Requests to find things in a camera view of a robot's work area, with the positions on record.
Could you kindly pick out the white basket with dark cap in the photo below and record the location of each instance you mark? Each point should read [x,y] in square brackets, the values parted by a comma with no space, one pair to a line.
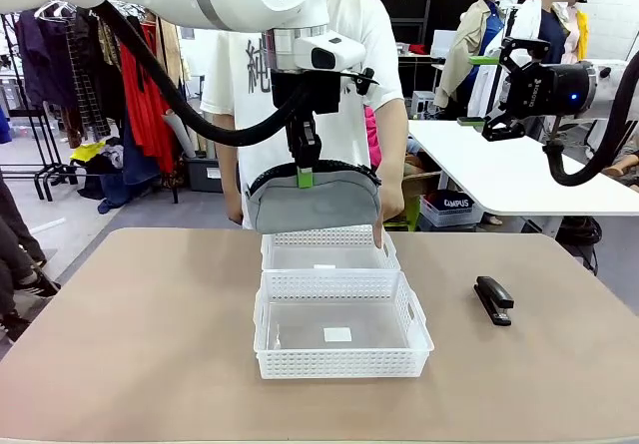
[451,209]

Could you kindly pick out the person's right forearm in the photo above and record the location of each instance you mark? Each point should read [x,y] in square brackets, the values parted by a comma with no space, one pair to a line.
[227,174]

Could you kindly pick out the blue cloth pile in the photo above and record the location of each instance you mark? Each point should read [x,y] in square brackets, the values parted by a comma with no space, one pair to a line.
[132,169]

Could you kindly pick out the person's right hand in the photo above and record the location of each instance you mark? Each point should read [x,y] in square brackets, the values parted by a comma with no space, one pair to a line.
[235,214]

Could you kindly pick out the dark grey storage box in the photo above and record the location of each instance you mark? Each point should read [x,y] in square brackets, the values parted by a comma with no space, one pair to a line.
[204,174]

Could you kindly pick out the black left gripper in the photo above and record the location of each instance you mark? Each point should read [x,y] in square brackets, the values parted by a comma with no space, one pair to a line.
[324,95]

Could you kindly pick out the white perforated plastic basket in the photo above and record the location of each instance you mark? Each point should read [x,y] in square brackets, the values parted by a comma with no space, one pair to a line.
[339,364]
[329,244]

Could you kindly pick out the yellow hanging garment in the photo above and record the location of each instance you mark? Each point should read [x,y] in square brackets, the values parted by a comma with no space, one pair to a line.
[579,35]

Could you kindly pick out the grey zippered pencil pouch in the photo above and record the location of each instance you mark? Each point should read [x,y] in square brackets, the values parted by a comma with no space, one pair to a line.
[319,209]

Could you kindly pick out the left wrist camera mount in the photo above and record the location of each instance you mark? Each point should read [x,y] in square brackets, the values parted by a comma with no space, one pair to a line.
[362,81]

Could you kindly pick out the mannequin with beige coat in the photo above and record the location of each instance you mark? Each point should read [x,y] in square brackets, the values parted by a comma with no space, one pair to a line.
[464,60]

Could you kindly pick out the green bin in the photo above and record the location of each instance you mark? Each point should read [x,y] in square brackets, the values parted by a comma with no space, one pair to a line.
[412,214]

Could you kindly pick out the black bag under table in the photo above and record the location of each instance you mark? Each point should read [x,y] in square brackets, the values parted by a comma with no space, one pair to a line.
[579,239]

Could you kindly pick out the person in white t-shirt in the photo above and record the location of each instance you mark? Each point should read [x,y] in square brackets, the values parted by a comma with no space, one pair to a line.
[372,40]

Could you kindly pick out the yellow cloth pile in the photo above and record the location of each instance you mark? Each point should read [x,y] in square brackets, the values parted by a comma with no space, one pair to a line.
[90,150]

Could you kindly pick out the pink cloth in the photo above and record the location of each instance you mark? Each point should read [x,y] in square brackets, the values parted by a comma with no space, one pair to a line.
[372,134]

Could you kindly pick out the person's left hand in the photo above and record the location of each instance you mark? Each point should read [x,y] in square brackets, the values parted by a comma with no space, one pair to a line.
[389,202]

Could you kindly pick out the black hanging garment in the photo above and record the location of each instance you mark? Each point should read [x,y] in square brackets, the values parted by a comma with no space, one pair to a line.
[40,60]

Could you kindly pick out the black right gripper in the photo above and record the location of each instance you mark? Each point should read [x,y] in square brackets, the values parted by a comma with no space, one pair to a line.
[554,90]

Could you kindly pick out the black stapler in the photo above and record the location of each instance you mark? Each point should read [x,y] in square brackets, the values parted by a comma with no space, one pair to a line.
[494,302]

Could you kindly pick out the red hanging dress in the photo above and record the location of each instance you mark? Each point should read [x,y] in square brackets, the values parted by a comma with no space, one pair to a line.
[145,105]

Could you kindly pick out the black metal clothes rack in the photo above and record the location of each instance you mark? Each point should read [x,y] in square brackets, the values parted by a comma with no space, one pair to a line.
[42,154]

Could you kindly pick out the person's left forearm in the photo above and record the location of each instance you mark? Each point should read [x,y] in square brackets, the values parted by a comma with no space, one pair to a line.
[393,149]

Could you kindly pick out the bystander dark trouser legs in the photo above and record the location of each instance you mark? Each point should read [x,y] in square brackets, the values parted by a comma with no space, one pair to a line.
[15,234]

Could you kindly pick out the white background table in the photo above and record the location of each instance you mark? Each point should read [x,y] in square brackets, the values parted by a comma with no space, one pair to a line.
[499,164]

